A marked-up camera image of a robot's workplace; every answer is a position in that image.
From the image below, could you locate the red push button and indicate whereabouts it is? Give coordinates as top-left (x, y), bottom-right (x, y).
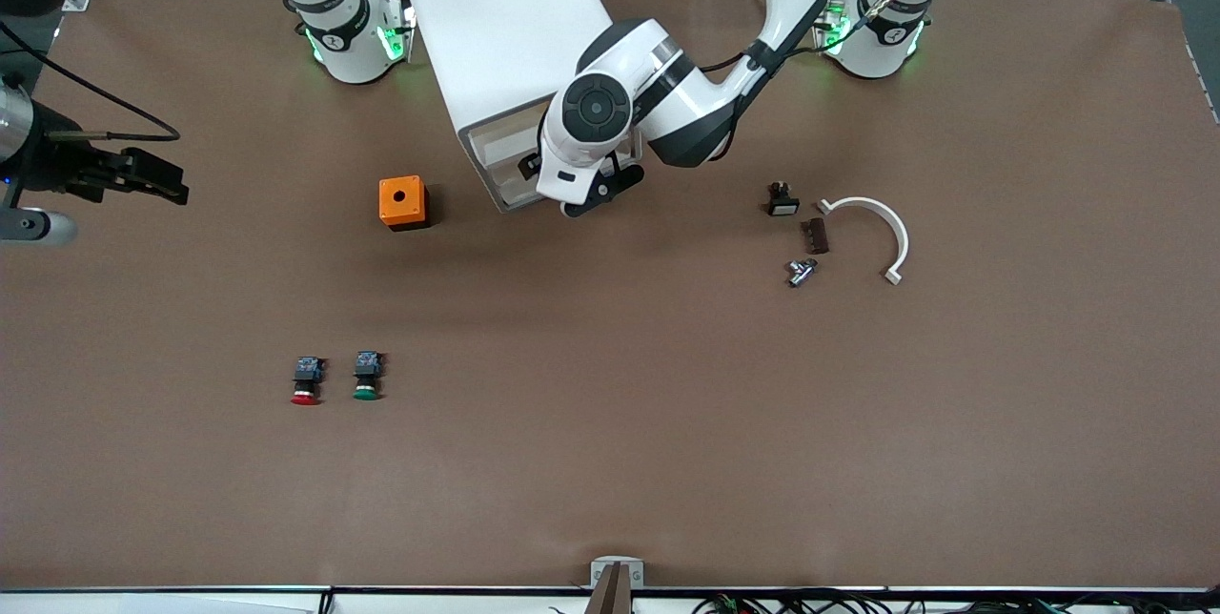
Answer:
top-left (290, 356), bottom-right (327, 407)

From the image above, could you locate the green push button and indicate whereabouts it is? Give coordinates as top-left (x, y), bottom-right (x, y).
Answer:
top-left (352, 351), bottom-right (386, 402)

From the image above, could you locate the brown table mat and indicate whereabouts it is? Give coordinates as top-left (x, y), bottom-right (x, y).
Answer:
top-left (0, 0), bottom-right (1220, 592)

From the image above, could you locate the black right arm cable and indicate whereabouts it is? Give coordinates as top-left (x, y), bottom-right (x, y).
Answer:
top-left (0, 18), bottom-right (182, 143)

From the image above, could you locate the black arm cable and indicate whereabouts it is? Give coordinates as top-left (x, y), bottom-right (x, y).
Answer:
top-left (0, 18), bottom-right (182, 143)
top-left (701, 0), bottom-right (830, 76)

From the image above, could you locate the orange button enclosure box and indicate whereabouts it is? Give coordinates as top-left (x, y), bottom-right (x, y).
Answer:
top-left (378, 175), bottom-right (431, 233)

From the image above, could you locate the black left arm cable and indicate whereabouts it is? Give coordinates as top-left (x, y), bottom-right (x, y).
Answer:
top-left (701, 0), bottom-right (830, 76)

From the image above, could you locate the white curved plastic bracket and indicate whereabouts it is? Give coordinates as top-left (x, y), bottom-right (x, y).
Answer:
top-left (817, 196), bottom-right (911, 287)

